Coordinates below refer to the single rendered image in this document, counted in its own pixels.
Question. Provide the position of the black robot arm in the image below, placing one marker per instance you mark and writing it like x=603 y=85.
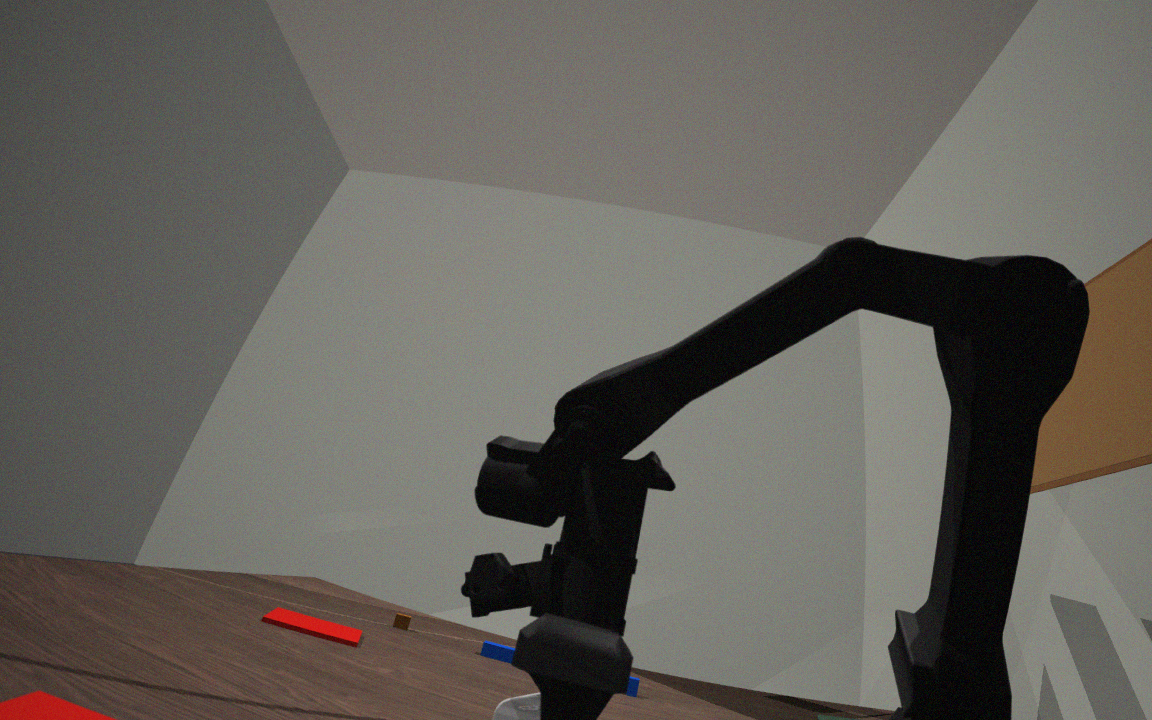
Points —
x=1008 y=332

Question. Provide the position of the blue rectangular block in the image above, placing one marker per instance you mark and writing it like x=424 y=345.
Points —
x=497 y=651

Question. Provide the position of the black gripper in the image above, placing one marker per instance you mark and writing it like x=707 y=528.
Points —
x=576 y=654

